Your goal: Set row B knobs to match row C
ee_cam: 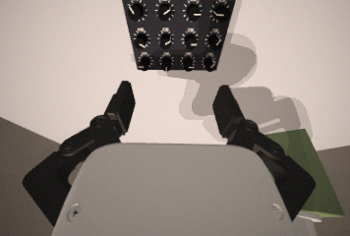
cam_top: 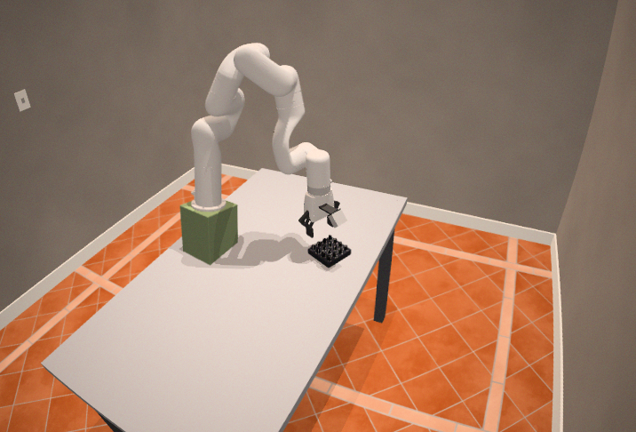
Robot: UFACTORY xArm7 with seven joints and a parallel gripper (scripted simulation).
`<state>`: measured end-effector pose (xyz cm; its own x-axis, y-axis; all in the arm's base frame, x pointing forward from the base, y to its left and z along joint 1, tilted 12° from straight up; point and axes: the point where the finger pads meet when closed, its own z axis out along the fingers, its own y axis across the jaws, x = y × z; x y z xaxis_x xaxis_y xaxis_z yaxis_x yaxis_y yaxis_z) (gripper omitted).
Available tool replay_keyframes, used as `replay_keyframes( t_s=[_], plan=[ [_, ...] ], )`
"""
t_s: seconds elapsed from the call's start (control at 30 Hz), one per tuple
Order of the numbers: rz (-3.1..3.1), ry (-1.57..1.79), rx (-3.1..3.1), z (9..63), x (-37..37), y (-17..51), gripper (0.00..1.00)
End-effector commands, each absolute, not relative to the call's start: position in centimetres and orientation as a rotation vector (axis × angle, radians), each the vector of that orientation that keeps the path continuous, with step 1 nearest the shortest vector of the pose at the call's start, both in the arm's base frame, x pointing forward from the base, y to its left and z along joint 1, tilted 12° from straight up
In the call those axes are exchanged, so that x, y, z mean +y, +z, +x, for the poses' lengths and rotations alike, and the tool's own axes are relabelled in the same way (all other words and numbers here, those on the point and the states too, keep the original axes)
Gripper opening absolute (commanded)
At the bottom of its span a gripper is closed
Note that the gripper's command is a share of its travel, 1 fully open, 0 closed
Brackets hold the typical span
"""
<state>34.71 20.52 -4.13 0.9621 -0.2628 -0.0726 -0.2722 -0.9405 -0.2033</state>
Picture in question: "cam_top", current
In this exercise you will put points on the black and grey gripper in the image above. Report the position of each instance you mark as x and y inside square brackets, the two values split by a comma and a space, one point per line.
[312, 211]

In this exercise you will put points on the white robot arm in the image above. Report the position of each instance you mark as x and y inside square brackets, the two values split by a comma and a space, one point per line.
[254, 63]

